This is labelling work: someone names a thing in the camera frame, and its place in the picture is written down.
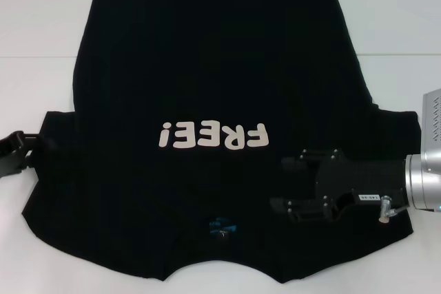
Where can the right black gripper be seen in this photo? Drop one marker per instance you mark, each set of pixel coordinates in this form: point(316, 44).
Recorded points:
point(358, 178)

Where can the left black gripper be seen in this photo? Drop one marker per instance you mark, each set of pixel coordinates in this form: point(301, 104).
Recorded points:
point(8, 156)

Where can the black shirt with FREE print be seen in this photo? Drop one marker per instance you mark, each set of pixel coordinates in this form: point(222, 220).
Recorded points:
point(220, 66)

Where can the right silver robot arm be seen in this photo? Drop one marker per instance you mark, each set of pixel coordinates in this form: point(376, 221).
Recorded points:
point(425, 177)

